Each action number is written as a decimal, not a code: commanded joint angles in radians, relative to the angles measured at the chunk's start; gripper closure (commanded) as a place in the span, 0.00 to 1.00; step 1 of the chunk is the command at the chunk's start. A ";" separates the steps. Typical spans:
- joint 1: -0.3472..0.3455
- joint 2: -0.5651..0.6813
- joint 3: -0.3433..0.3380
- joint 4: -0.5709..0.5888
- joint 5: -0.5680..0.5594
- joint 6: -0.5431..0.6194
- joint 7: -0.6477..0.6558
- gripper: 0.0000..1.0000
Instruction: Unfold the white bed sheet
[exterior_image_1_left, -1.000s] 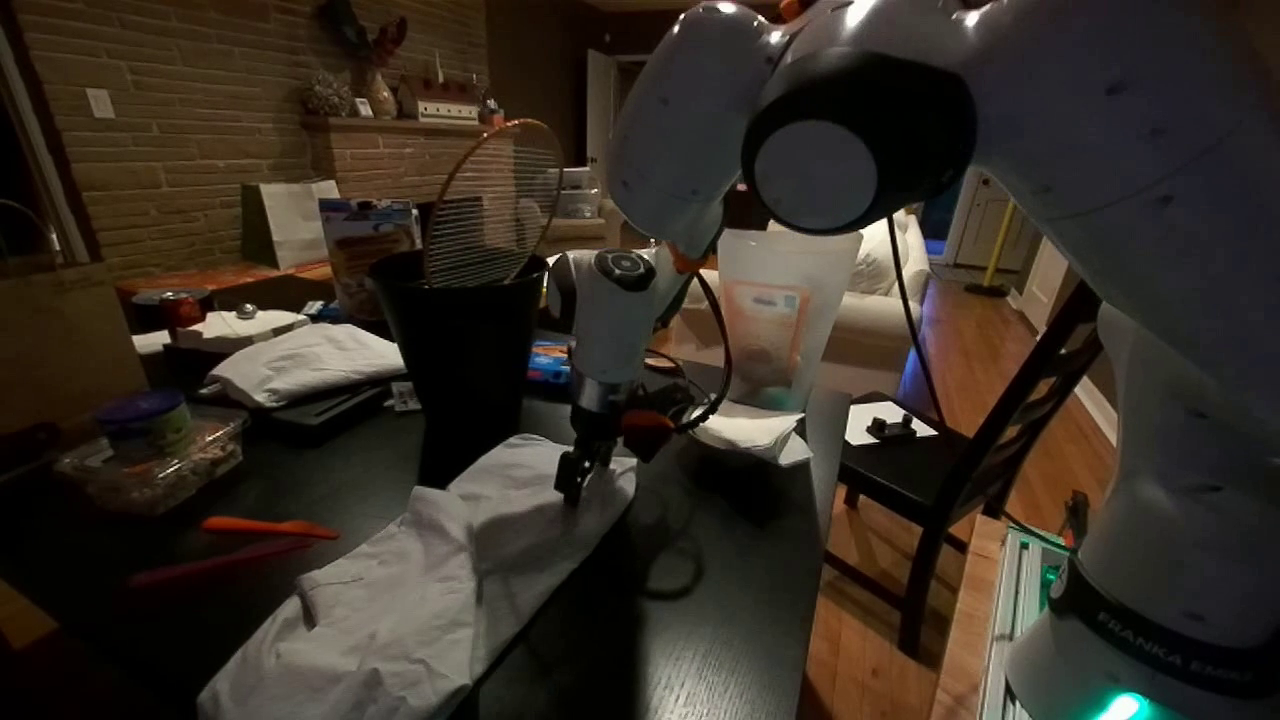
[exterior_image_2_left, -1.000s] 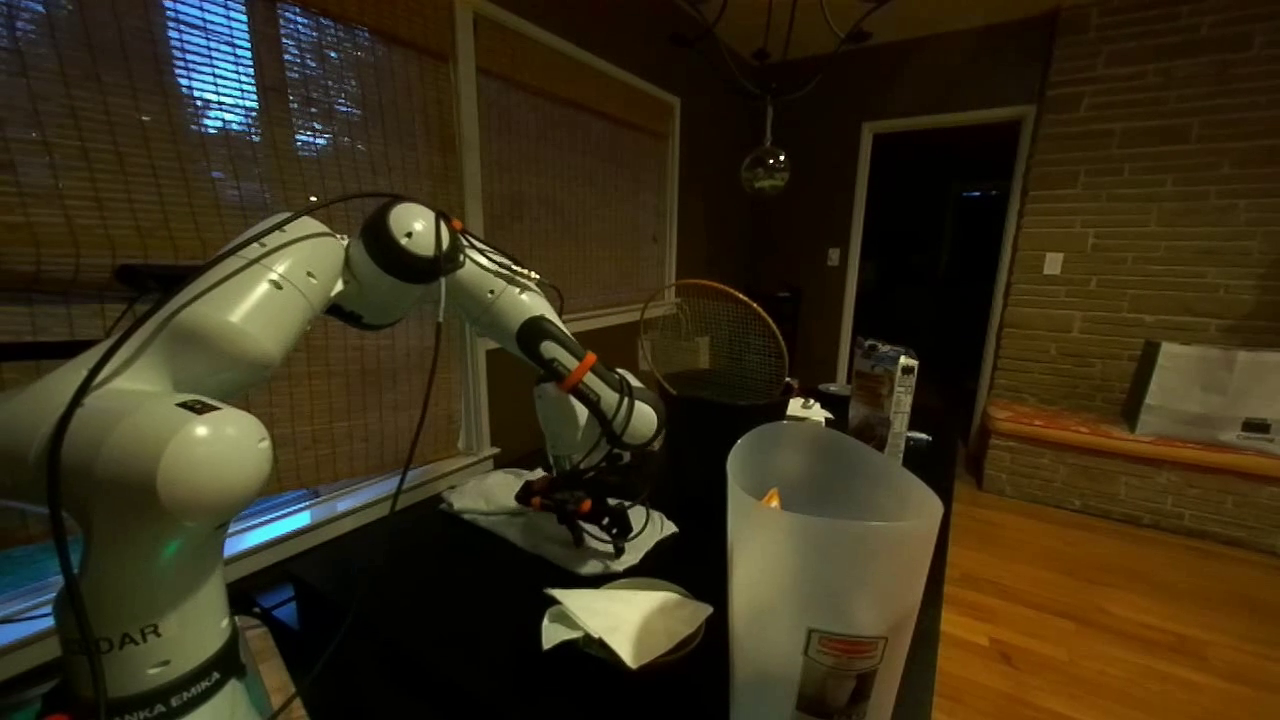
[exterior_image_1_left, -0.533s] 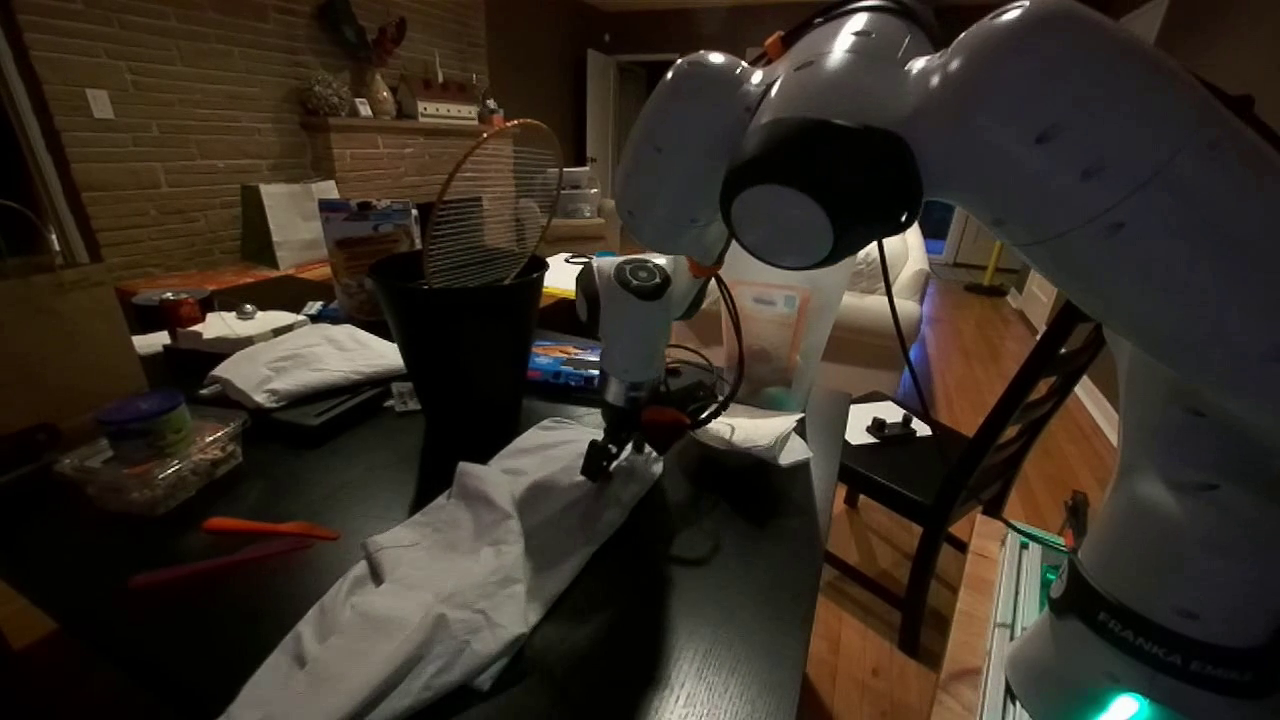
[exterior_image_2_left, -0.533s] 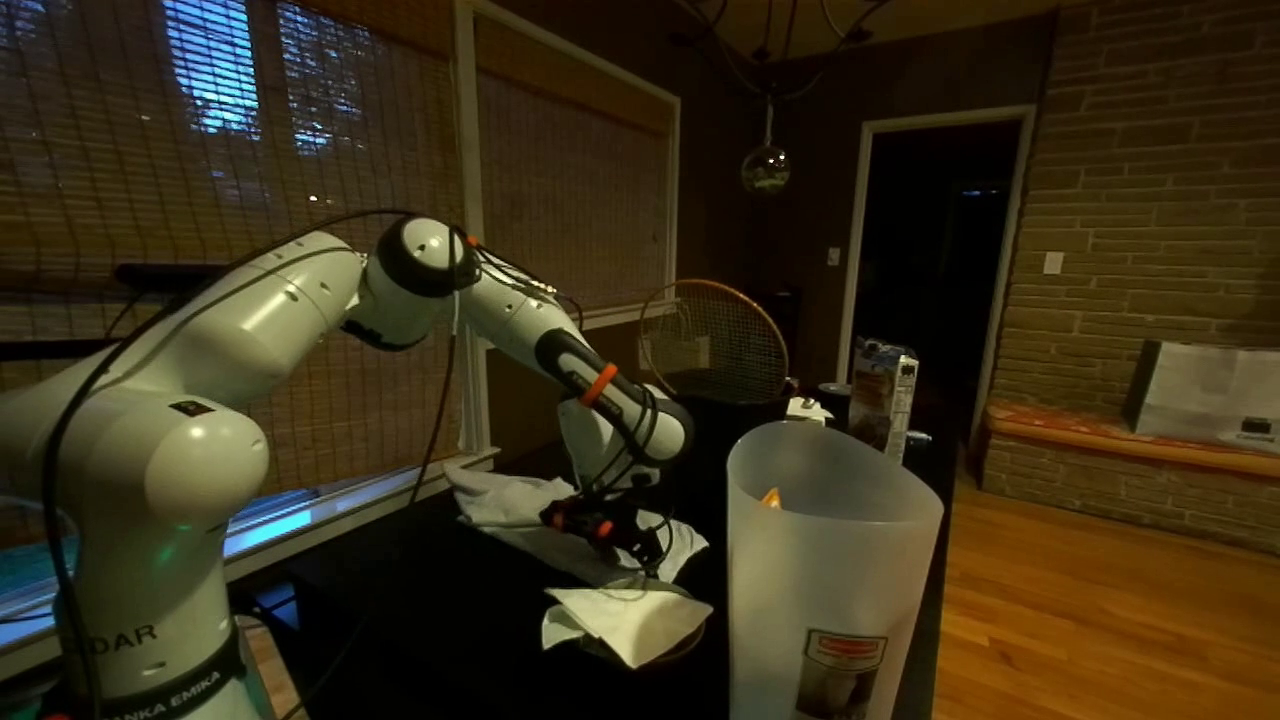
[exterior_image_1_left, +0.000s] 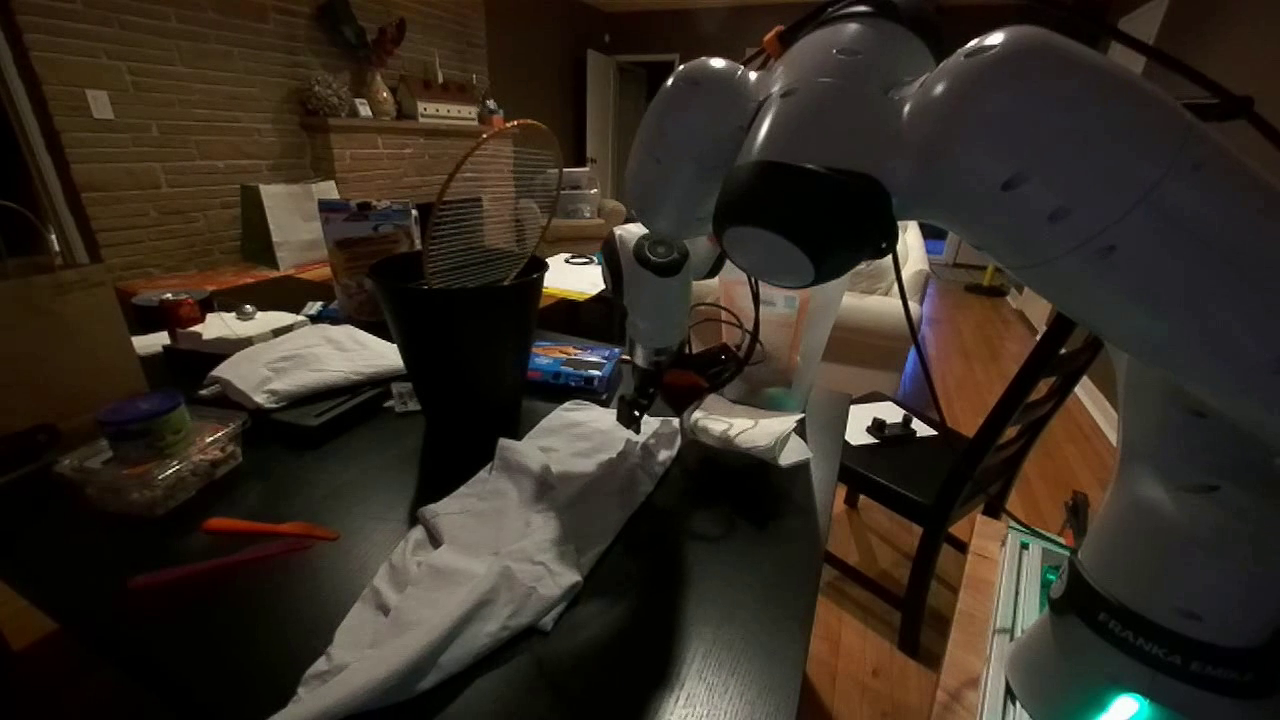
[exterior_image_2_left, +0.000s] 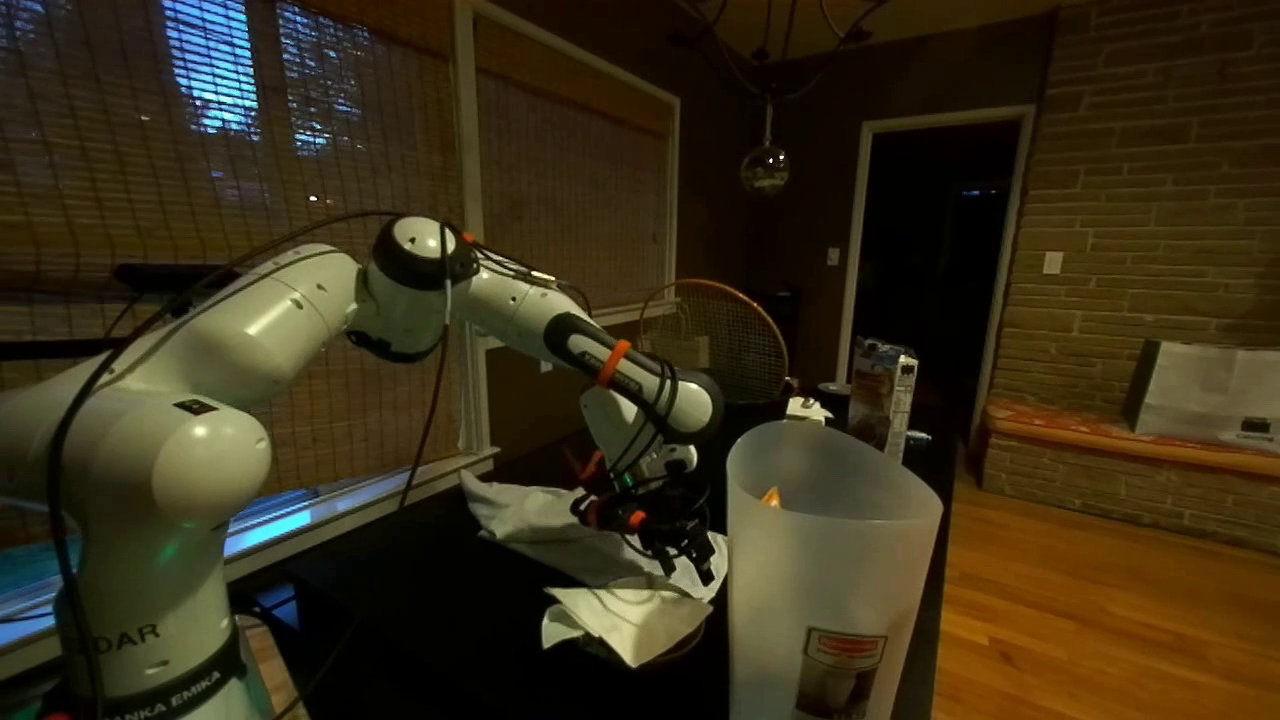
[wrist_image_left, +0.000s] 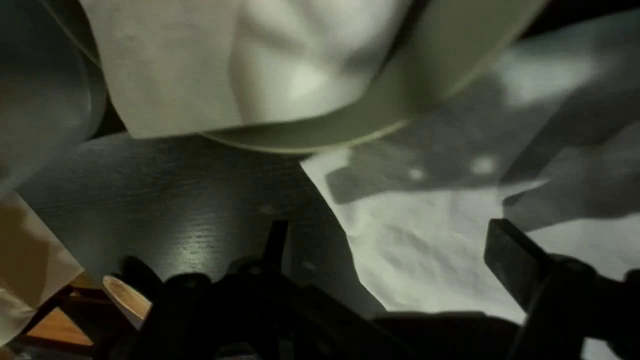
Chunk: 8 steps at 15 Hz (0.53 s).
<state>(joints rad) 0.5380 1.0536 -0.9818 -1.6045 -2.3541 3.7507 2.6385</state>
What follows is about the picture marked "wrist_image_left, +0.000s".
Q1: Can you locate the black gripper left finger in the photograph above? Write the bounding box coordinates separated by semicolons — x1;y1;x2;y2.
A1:
257;218;315;310

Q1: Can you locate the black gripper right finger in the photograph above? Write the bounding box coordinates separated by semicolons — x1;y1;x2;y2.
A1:
481;217;640;360

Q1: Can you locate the white bed sheet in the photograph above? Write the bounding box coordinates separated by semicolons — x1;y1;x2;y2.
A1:
297;39;640;360

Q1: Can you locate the folded white napkin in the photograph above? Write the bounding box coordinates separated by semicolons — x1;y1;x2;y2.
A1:
77;0;415;142

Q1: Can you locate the translucent plastic pitcher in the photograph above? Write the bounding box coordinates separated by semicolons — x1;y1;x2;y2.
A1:
0;0;109;201

